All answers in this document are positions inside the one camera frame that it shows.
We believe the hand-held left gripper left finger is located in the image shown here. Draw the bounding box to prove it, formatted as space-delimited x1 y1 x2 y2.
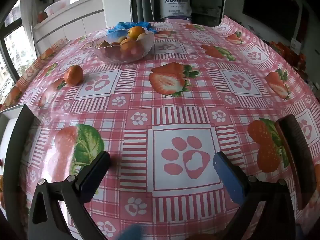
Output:
27 151 111 240

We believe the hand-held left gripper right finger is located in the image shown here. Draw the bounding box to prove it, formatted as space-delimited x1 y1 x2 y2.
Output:
213 151 297 240

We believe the grey tray with white inside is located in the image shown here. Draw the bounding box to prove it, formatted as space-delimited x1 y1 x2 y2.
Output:
0 104 38 230

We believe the large orange mandarin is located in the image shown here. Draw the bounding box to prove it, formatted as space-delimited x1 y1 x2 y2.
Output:
64 65 84 86

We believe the clear glass bowl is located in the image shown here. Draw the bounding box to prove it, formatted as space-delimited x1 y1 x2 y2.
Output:
91 31 155 64

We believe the person's left hand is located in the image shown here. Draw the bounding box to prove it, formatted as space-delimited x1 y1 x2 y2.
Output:
117 224 143 240

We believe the pink strawberry print tablecloth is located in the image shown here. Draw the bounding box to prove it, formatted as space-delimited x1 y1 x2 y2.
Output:
0 15 320 240

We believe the orange kumquat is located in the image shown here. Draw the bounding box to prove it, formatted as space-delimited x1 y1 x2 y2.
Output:
128 26 146 40

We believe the white kitchen cabinet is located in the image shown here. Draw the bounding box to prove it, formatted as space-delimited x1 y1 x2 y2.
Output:
21 0 133 53

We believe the white paper tag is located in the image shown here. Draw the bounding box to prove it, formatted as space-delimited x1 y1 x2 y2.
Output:
291 38 302 53

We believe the white plastic basin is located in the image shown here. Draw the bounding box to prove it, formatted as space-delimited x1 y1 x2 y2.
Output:
44 0 70 15

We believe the dark shelf unit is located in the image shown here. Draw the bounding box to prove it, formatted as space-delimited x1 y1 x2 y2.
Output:
192 0 227 27

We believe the grey curtain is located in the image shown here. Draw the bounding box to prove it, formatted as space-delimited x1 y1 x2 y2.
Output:
131 0 155 22

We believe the white printed bag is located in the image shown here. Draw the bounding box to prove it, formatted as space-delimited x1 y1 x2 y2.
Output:
159 0 192 19

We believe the black window frame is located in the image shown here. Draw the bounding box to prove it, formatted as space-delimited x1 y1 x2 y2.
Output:
0 0 33 110

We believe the black wall television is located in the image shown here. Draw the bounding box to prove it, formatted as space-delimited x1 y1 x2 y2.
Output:
242 0 300 34

